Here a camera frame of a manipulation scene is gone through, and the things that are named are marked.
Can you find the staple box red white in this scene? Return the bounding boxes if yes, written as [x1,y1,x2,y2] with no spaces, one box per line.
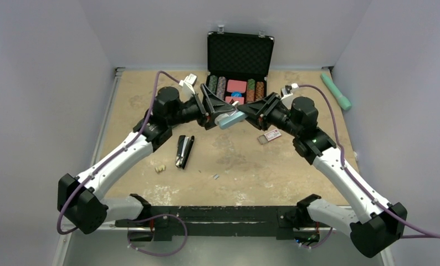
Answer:
[257,129,282,145]

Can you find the pink card deck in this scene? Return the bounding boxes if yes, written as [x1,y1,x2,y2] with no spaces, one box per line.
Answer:
[226,79,247,94]

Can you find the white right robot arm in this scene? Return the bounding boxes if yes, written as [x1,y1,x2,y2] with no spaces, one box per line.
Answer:
[238,93,407,258]

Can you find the teal green cylinder tool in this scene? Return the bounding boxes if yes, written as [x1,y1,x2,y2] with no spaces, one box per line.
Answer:
[320,73,352,111]

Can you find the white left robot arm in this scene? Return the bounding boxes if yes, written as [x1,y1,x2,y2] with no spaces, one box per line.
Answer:
[57,84,246,234]

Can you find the small beige staple strip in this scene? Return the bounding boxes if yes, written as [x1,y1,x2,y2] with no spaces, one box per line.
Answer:
[155,165,166,173]

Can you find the black stapler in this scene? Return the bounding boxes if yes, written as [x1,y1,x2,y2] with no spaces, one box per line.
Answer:
[175,135,195,169]

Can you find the aluminium frame rail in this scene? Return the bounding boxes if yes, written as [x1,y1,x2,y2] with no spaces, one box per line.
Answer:
[57,76,407,258]

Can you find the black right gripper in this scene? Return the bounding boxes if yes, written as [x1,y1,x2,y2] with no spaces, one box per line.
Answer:
[237,92,301,137]

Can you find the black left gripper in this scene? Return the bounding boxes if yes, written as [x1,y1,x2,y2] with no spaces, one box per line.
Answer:
[167,84,234,130]

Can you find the light blue stapler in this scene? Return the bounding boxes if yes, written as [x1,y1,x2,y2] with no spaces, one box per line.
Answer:
[217,111,247,130]

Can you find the black poker chip case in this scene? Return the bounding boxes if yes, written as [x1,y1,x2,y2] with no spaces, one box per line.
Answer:
[206,32,275,104]

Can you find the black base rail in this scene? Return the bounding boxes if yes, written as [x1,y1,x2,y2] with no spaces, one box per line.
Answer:
[115,206,329,242]

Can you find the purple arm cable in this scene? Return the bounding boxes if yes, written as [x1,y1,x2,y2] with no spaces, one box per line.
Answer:
[56,70,188,257]
[291,84,440,250]

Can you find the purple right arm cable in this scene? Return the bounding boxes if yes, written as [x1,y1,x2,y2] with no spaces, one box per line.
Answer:
[291,84,440,250]

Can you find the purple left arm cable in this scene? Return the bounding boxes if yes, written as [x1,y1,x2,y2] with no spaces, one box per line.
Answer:
[56,70,188,257]

